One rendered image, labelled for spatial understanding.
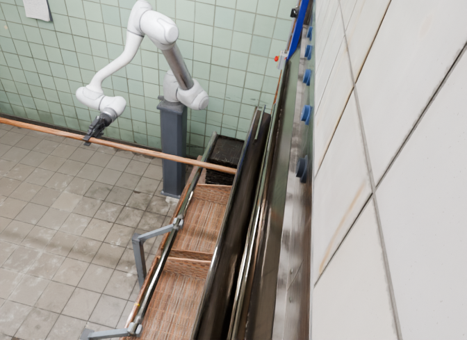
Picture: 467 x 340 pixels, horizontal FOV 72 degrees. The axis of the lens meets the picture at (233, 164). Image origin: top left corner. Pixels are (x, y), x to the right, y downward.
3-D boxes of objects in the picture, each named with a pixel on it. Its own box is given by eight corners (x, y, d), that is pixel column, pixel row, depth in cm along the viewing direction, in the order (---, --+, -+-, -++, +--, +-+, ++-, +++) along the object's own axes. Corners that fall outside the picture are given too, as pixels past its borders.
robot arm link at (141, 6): (120, 26, 181) (135, 35, 175) (129, -7, 174) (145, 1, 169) (138, 32, 192) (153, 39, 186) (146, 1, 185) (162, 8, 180)
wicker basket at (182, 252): (251, 211, 233) (258, 185, 214) (236, 282, 192) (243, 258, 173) (187, 196, 236) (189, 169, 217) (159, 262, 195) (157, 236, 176)
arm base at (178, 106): (162, 93, 256) (162, 87, 252) (189, 99, 254) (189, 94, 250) (153, 105, 242) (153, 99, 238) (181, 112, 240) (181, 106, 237)
